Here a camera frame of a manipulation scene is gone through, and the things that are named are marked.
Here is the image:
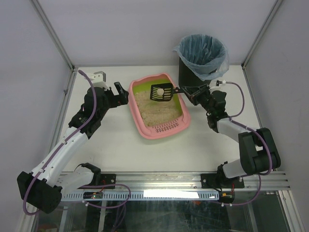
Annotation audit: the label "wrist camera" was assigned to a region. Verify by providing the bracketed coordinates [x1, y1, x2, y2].
[87, 71, 109, 89]
[210, 80, 226, 92]

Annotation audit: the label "black trash bin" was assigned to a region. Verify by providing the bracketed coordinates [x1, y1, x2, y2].
[178, 58, 211, 87]

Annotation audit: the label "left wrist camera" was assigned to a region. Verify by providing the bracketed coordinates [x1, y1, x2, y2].
[87, 71, 109, 89]

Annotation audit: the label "round litter clump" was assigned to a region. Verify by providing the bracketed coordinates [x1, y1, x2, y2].
[156, 88, 164, 96]

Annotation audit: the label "purple cable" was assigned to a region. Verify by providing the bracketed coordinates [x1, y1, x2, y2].
[217, 81, 274, 207]
[22, 70, 98, 216]

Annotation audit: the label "pink green litter box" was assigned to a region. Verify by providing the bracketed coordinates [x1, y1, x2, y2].
[128, 73, 191, 140]

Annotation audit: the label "beige cat litter pellets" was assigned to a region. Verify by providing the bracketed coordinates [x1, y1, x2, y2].
[134, 91, 182, 127]

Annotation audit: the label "left aluminium frame post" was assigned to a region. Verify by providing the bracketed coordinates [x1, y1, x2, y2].
[30, 0, 74, 71]

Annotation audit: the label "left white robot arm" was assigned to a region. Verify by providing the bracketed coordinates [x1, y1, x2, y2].
[17, 82, 129, 215]

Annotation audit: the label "black litter scoop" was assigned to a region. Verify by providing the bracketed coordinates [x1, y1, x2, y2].
[150, 83, 183, 102]

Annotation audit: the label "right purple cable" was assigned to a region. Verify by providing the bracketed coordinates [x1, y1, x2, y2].
[217, 81, 274, 207]

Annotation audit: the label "blue plastic bin liner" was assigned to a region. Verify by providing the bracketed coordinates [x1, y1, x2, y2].
[173, 34, 229, 81]

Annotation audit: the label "right aluminium frame post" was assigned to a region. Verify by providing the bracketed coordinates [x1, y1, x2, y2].
[241, 0, 284, 67]

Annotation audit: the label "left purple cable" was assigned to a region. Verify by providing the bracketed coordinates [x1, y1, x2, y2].
[22, 70, 98, 216]

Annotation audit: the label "aluminium mounting rail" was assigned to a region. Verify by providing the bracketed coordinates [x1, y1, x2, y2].
[67, 171, 289, 191]

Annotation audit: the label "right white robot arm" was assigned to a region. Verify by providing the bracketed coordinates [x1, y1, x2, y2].
[181, 85, 281, 189]

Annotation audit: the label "aluminium frame post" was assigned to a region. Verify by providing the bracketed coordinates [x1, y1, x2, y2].
[30, 0, 74, 71]
[241, 0, 284, 67]

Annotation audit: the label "white slotted cable duct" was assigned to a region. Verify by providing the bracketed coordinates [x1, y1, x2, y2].
[62, 189, 219, 202]

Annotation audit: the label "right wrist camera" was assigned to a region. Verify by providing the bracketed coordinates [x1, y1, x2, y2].
[210, 80, 226, 92]

